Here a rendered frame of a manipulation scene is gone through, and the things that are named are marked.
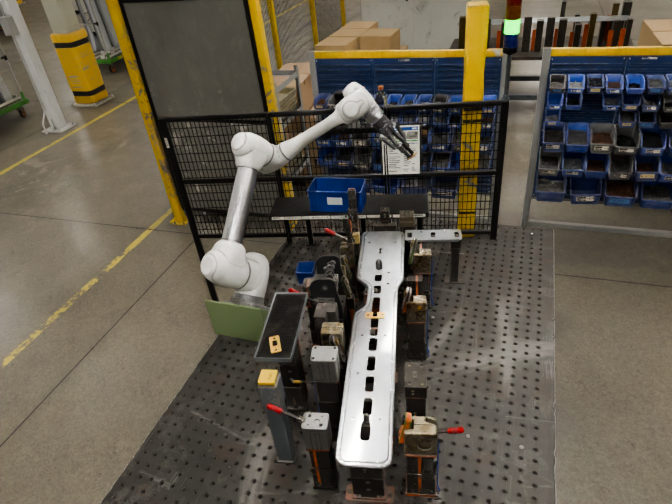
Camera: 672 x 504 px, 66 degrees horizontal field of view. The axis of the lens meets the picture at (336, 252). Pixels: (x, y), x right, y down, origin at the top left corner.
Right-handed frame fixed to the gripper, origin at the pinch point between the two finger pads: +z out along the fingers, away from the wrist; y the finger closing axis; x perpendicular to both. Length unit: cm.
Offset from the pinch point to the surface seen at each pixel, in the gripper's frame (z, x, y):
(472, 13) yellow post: -24, -17, 64
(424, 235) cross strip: 39.4, 14.0, -18.2
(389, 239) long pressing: 28.3, 18.6, -31.9
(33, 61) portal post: -385, 542, -62
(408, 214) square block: 27.4, 22.2, -13.7
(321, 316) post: 19, -28, -89
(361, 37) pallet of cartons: -90, 345, 214
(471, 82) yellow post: 0, 1, 51
